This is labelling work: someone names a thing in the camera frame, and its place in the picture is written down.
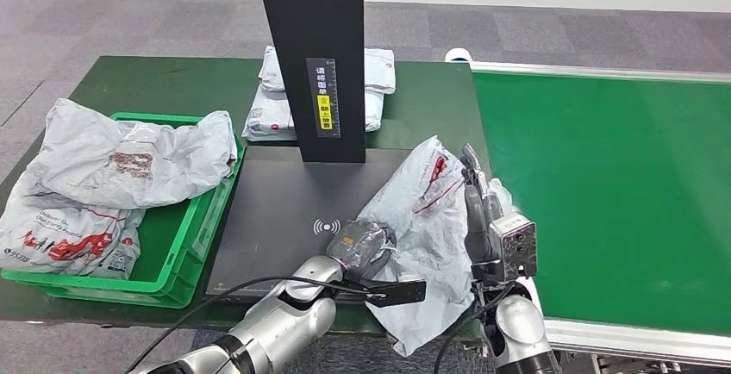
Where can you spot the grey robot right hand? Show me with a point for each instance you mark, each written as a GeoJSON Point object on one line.
{"type": "Point", "coordinates": [477, 228]}

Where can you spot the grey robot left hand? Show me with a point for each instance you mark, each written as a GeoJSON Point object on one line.
{"type": "Point", "coordinates": [360, 246]}

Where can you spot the white parcel red lettering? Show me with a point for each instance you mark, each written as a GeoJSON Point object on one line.
{"type": "Point", "coordinates": [428, 234]}

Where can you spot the parcel faded red print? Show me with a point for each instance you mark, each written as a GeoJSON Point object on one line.
{"type": "Point", "coordinates": [85, 154]}

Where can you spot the white parcel bright red print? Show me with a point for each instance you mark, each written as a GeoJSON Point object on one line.
{"type": "Point", "coordinates": [57, 240]}

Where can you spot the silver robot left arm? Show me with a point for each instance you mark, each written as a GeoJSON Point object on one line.
{"type": "Point", "coordinates": [268, 326]}

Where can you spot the green conveyor belt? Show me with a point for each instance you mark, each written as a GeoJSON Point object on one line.
{"type": "Point", "coordinates": [599, 188]}

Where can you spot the white conveyor end roller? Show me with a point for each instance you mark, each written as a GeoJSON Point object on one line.
{"type": "Point", "coordinates": [458, 54]}

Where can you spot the yellow and grey column label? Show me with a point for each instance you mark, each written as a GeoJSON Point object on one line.
{"type": "Point", "coordinates": [324, 114]}

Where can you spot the flat grey courier bag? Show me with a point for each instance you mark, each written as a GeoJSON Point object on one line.
{"type": "Point", "coordinates": [377, 70]}
{"type": "Point", "coordinates": [268, 118]}

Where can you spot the black scanner column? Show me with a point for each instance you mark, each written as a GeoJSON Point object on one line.
{"type": "Point", "coordinates": [297, 74]}

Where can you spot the green plastic crate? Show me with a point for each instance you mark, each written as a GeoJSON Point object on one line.
{"type": "Point", "coordinates": [171, 246]}

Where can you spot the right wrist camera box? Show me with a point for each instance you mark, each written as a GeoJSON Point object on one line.
{"type": "Point", "coordinates": [514, 246]}

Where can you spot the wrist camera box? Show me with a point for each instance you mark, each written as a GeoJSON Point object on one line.
{"type": "Point", "coordinates": [514, 246]}
{"type": "Point", "coordinates": [400, 292]}

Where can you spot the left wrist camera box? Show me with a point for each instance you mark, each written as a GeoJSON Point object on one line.
{"type": "Point", "coordinates": [400, 292]}

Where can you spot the black scanner base plate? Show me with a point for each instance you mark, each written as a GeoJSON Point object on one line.
{"type": "Point", "coordinates": [274, 206]}

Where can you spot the aluminium conveyor frame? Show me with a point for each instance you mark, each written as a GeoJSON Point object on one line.
{"type": "Point", "coordinates": [628, 343]}

